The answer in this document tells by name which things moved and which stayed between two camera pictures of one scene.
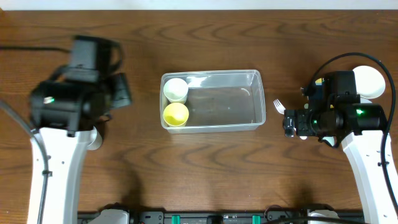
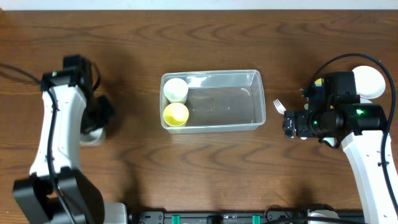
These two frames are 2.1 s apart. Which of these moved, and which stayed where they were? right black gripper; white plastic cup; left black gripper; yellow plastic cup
Moved: left black gripper
Stayed: right black gripper; white plastic cup; yellow plastic cup
